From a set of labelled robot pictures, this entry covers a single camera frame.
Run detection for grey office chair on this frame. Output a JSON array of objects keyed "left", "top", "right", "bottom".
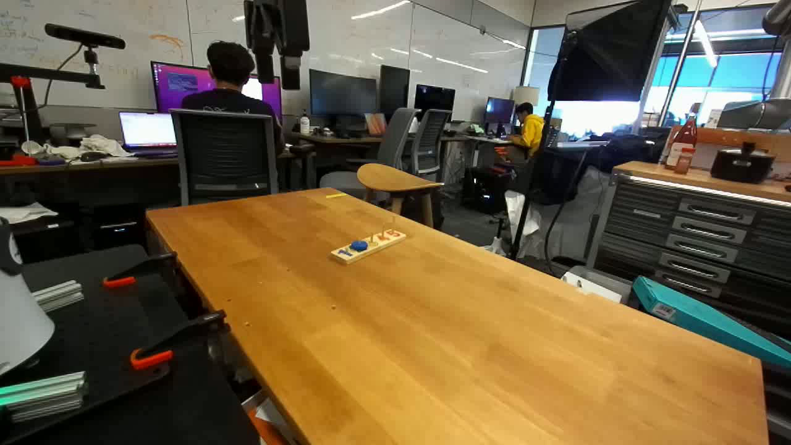
[
  {"left": 409, "top": 106, "right": 456, "bottom": 178},
  {"left": 318, "top": 106, "right": 420, "bottom": 199}
]

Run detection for black softbox light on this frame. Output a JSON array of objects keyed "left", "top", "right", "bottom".
[{"left": 547, "top": 0, "right": 675, "bottom": 106}]

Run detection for red bottle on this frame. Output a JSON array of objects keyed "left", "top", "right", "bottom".
[{"left": 662, "top": 115, "right": 703, "bottom": 176}]

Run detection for black bar camera on mount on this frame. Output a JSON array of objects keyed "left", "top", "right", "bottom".
[{"left": 42, "top": 21, "right": 130, "bottom": 92}]

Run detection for black clamp with orange tip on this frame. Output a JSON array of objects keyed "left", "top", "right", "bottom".
[
  {"left": 127, "top": 309, "right": 231, "bottom": 377},
  {"left": 103, "top": 249, "right": 180, "bottom": 291}
]

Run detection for small black monitor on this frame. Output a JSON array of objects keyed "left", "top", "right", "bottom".
[{"left": 413, "top": 83, "right": 457, "bottom": 116}]

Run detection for grey drawer tool cabinet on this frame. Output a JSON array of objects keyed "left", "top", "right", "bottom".
[{"left": 587, "top": 158, "right": 791, "bottom": 316}]

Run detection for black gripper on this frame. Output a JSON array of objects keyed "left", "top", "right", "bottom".
[{"left": 242, "top": 0, "right": 313, "bottom": 92}]

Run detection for white lamp shade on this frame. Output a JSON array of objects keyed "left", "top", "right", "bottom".
[{"left": 0, "top": 269, "right": 58, "bottom": 379}]

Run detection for black mesh office chair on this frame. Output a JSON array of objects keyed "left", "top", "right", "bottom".
[{"left": 169, "top": 106, "right": 283, "bottom": 207}]

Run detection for person in yellow top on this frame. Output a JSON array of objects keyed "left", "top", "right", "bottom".
[{"left": 510, "top": 101, "right": 549, "bottom": 158}]

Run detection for black container on cabinet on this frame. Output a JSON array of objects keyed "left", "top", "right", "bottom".
[{"left": 711, "top": 139, "right": 777, "bottom": 186}]

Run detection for wide black monitor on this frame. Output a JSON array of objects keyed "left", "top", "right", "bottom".
[{"left": 306, "top": 66, "right": 381, "bottom": 129}]

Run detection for round wooden stool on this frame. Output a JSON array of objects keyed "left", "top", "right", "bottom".
[{"left": 353, "top": 160, "right": 449, "bottom": 230}]

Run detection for aluminium extrusion bars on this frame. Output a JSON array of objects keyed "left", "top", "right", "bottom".
[
  {"left": 30, "top": 278, "right": 86, "bottom": 314},
  {"left": 0, "top": 368, "right": 89, "bottom": 425}
]

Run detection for seated person in dark shirt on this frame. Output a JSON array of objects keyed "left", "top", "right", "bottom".
[{"left": 178, "top": 39, "right": 288, "bottom": 150}]

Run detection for open laptop with white screen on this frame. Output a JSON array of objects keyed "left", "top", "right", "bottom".
[{"left": 117, "top": 108, "right": 180, "bottom": 160}]

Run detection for purple lit monitor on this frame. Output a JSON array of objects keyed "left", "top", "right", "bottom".
[{"left": 149, "top": 60, "right": 288, "bottom": 123}]

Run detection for wooden peg platform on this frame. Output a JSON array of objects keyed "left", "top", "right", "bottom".
[{"left": 330, "top": 227, "right": 410, "bottom": 267}]

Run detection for tall black monitor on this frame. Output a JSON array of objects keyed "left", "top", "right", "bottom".
[{"left": 376, "top": 64, "right": 413, "bottom": 122}]

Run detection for white flat box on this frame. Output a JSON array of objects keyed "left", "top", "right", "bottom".
[{"left": 562, "top": 264, "right": 636, "bottom": 306}]

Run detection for teal case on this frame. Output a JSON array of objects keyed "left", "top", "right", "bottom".
[{"left": 631, "top": 275, "right": 791, "bottom": 377}]

